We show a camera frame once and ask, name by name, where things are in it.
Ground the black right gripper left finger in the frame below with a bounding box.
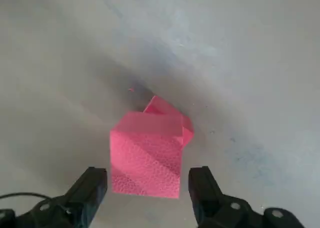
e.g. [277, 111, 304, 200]
[0, 166, 109, 228]

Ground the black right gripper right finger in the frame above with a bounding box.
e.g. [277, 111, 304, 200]
[188, 165, 305, 228]

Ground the thin black camera cable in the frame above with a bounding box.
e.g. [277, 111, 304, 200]
[0, 192, 50, 201]

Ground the red rectangular block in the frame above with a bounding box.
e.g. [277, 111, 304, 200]
[109, 95, 196, 199]

